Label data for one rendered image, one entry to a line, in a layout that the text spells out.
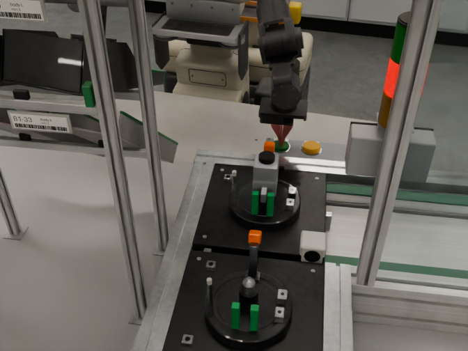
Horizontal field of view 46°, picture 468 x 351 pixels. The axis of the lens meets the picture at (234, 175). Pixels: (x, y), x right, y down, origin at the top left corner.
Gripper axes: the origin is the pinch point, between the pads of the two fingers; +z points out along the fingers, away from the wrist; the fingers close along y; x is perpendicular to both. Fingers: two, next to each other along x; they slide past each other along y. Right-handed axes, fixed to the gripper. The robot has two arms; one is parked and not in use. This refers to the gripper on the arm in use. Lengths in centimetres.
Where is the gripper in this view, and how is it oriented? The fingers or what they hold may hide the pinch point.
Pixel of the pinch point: (281, 141)
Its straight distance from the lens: 125.0
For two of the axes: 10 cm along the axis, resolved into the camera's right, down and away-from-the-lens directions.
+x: 1.5, -6.2, 7.7
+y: 9.9, 0.9, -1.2
